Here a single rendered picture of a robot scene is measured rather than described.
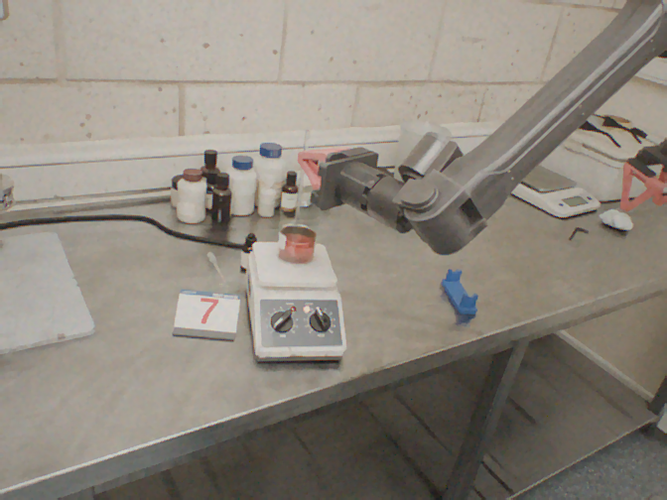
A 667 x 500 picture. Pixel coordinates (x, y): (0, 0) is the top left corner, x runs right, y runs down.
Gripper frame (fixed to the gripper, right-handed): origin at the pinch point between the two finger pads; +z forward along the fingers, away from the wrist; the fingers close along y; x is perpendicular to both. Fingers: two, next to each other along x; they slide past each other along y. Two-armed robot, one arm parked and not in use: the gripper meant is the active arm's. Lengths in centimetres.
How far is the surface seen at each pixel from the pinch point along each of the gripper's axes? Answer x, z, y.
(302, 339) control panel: 22.3, -10.8, 6.8
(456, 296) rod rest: 25.2, -15.2, -26.8
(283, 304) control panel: 19.5, -5.5, 6.1
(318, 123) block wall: 13, 41, -44
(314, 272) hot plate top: 17.0, -4.4, -0.7
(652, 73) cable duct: -3, 0, -144
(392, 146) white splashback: 19, 32, -63
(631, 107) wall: 9, 4, -149
